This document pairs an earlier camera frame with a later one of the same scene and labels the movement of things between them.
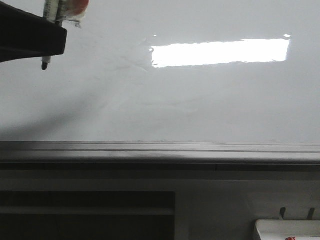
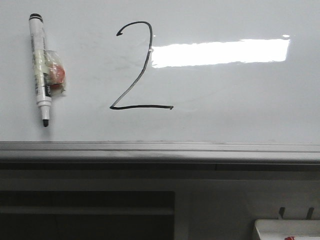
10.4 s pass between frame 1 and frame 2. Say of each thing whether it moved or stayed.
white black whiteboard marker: moved
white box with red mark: stayed
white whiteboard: stayed
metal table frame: stayed
